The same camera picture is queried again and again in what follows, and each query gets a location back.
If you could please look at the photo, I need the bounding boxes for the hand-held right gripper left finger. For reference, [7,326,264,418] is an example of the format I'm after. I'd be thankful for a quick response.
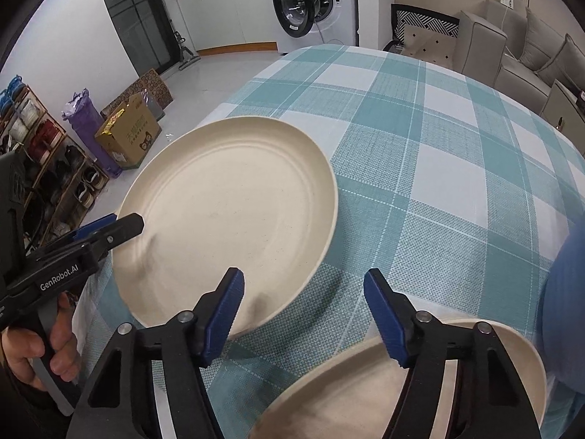
[80,266,245,439]

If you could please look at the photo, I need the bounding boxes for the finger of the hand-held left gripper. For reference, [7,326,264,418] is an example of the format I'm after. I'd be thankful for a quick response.
[68,213,118,243]
[89,213,145,261]

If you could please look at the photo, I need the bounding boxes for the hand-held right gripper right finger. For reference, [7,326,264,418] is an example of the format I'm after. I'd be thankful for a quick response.
[363,269,544,439]

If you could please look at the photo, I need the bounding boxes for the cream round plate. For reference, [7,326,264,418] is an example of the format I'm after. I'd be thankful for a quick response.
[112,116,340,341]
[247,315,548,439]

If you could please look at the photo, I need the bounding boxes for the person's left hand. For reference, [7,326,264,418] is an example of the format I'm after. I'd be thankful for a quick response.
[0,293,84,391]

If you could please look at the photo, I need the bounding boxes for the wooden shoe rack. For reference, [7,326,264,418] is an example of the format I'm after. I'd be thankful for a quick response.
[0,75,110,257]

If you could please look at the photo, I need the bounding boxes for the yellow cardboard box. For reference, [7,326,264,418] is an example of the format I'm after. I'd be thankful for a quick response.
[95,94,162,170]

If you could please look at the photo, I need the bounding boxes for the purple bag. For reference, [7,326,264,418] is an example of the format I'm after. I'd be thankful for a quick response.
[61,89,122,179]

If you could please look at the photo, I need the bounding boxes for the brown patterned box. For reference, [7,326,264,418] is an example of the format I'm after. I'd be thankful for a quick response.
[101,68,174,120]

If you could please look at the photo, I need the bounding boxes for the teal checked tablecloth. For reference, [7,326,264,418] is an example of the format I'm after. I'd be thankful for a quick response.
[75,45,585,439]

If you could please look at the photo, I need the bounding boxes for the upright floor cleaner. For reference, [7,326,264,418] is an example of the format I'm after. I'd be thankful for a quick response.
[171,31,199,71]

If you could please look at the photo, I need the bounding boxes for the dark glass door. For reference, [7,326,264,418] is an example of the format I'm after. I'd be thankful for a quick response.
[94,0,177,76]

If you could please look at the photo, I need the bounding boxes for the white kitchen base cabinet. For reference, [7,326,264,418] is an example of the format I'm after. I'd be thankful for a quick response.
[176,0,279,56]

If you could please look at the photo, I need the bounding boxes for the patterned black white cushion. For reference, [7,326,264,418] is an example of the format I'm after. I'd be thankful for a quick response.
[384,4,460,71]

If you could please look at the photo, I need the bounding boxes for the grey sofa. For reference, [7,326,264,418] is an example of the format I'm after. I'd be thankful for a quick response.
[457,0,585,115]

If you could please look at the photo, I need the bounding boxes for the grey sofa cushion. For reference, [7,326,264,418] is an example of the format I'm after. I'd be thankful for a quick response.
[521,7,565,71]
[537,34,585,97]

